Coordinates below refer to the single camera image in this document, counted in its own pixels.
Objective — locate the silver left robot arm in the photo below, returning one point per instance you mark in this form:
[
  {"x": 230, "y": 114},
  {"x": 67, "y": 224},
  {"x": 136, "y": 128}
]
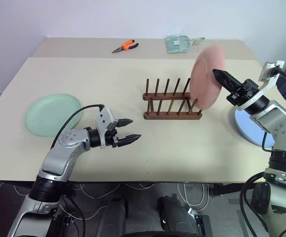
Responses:
[{"x": 59, "y": 158}]

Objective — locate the clear plastic bag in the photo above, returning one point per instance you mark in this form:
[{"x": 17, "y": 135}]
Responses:
[{"x": 177, "y": 44}]

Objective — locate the dark rounded robot leg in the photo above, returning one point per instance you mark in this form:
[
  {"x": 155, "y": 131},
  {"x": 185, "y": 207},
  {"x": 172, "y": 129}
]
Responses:
[
  {"x": 114, "y": 214},
  {"x": 172, "y": 212}
]

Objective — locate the wooden dish rack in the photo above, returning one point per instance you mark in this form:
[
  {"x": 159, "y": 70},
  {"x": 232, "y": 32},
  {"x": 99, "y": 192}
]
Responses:
[{"x": 172, "y": 114}]

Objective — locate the blue plate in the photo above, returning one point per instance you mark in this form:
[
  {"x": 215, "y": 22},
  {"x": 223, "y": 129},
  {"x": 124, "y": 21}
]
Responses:
[{"x": 246, "y": 128}]

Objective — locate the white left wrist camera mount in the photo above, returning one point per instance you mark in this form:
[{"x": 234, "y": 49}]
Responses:
[{"x": 106, "y": 118}]

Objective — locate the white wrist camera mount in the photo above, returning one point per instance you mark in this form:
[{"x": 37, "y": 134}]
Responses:
[
  {"x": 268, "y": 74},
  {"x": 106, "y": 118}
]

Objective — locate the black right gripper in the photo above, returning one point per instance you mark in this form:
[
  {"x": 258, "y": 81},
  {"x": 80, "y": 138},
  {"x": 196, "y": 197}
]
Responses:
[{"x": 244, "y": 93}]

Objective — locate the green plate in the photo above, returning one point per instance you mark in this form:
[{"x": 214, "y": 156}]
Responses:
[{"x": 49, "y": 116}]

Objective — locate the pink plate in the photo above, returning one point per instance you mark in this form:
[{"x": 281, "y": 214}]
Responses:
[{"x": 204, "y": 79}]

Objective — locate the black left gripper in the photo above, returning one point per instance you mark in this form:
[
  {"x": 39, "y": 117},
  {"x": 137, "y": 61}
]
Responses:
[{"x": 112, "y": 140}]

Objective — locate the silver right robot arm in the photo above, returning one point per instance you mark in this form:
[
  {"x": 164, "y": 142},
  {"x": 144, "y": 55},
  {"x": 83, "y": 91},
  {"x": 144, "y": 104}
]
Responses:
[{"x": 283, "y": 128}]

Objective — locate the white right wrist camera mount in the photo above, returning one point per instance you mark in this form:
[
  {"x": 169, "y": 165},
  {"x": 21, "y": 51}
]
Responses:
[{"x": 268, "y": 74}]

